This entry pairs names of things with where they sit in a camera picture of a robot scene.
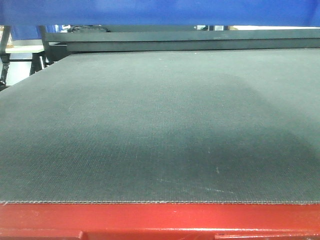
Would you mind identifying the dark green conveyor belt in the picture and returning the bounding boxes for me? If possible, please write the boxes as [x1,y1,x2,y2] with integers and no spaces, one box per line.
[0,49,320,204]

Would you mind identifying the blue plastic bin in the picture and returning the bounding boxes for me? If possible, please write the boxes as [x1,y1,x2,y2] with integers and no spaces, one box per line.
[0,0,320,27]

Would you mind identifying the red conveyor frame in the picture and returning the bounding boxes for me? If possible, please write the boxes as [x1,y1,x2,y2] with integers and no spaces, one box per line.
[0,203,320,240]

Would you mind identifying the black metal stand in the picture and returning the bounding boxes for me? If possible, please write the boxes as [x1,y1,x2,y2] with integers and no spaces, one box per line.
[0,25,54,91]

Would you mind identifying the black conveyor far frame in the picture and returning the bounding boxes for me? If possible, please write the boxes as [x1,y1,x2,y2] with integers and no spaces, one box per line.
[42,28,320,53]

